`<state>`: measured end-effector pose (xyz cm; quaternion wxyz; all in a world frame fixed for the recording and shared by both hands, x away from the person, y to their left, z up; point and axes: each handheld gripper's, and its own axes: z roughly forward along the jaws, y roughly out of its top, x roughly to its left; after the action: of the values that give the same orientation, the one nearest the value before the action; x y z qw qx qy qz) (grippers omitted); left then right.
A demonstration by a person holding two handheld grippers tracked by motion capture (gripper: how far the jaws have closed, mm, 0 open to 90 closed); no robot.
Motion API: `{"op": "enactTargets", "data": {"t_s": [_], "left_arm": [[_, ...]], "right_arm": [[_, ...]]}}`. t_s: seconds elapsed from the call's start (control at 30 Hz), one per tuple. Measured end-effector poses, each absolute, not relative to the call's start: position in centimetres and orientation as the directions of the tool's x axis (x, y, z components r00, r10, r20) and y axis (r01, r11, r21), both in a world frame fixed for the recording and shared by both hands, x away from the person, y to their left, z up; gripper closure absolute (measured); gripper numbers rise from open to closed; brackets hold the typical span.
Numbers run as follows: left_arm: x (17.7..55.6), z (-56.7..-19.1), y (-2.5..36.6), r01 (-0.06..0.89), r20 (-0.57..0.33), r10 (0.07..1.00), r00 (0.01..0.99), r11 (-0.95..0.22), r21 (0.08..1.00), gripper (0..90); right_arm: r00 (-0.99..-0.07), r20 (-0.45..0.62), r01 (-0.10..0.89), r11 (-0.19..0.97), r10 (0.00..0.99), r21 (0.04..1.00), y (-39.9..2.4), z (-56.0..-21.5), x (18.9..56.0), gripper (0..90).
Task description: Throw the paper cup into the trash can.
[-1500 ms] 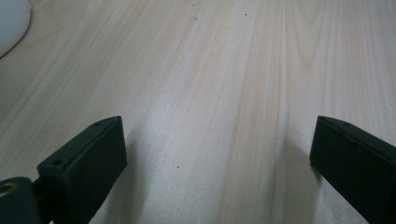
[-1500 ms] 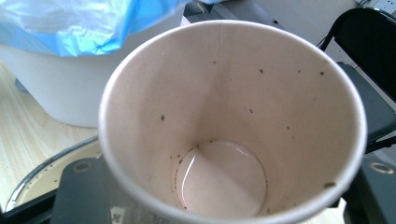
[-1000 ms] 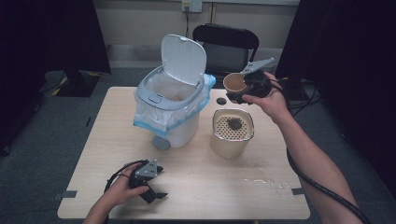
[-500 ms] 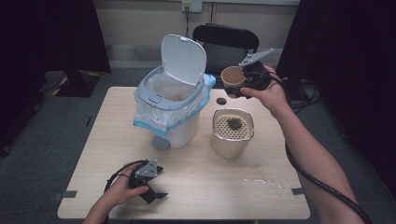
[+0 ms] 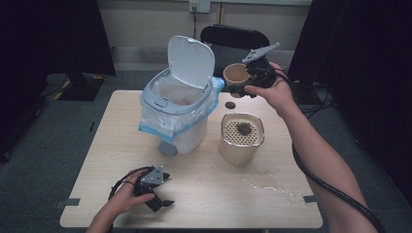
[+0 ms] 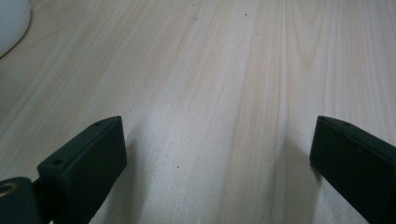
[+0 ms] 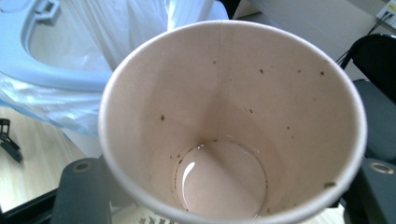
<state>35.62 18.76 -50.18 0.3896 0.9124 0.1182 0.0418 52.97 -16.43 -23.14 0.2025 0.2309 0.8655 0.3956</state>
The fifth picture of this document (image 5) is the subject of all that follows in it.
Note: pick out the white pedal trash bin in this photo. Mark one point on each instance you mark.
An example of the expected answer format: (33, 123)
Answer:
(191, 61)

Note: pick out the person's left hand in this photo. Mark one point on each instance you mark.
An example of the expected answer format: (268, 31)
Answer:
(128, 197)

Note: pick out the person's right hand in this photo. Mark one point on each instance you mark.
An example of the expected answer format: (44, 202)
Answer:
(277, 93)

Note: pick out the clear blue-edged bin bag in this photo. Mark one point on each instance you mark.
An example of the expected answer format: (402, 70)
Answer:
(155, 119)

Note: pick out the brown paper cup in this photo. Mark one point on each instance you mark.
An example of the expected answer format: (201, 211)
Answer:
(235, 75)

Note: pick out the dark round disc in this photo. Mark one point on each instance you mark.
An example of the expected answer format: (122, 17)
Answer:
(230, 105)

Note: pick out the dark tea residue lump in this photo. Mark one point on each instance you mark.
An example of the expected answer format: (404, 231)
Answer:
(244, 129)

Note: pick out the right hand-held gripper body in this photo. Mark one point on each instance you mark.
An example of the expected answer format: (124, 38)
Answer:
(262, 76)

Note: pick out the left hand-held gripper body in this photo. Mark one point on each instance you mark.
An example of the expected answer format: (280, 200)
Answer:
(152, 177)

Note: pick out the beige strainer waste container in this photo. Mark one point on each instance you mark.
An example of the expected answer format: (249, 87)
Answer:
(239, 152)

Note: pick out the black chair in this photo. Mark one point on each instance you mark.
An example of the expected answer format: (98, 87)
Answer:
(233, 37)

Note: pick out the water spill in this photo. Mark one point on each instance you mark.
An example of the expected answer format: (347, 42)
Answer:
(272, 187)

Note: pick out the grey tape strip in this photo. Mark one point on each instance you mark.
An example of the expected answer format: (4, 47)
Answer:
(68, 202)
(309, 199)

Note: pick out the black stand base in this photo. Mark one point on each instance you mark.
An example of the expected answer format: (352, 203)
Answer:
(82, 85)

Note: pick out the white wall socket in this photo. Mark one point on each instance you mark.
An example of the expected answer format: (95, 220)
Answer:
(199, 6)

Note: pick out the black curtain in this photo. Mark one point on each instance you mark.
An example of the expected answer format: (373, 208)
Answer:
(366, 64)
(48, 35)

